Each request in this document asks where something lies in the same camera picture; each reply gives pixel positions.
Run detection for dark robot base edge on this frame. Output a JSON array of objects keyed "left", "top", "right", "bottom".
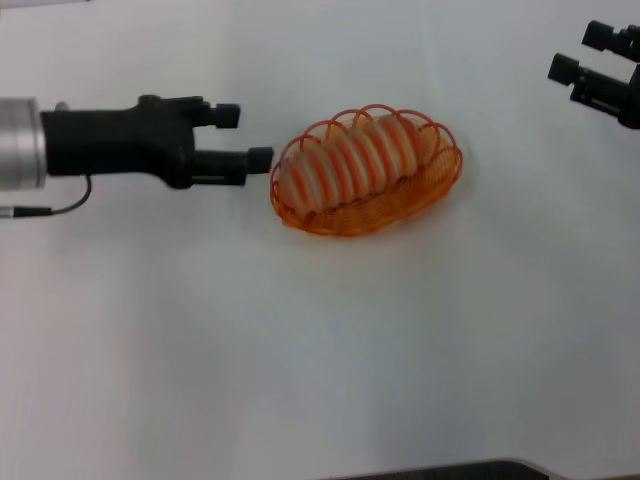
[{"left": 329, "top": 457, "right": 559, "bottom": 480}]

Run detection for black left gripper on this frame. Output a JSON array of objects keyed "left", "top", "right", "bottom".
[{"left": 40, "top": 94, "right": 275, "bottom": 191}]

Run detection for orange woven plastic basket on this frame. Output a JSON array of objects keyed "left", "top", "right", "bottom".
[{"left": 269, "top": 103, "right": 464, "bottom": 240}]

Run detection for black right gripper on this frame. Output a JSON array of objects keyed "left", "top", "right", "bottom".
[{"left": 547, "top": 20, "right": 640, "bottom": 130}]

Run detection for thin black cable with plug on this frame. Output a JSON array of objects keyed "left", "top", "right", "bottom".
[{"left": 0, "top": 174, "right": 93, "bottom": 218}]

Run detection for orange striped toy bread loaf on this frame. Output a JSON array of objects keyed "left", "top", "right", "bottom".
[{"left": 277, "top": 113, "right": 422, "bottom": 211}]

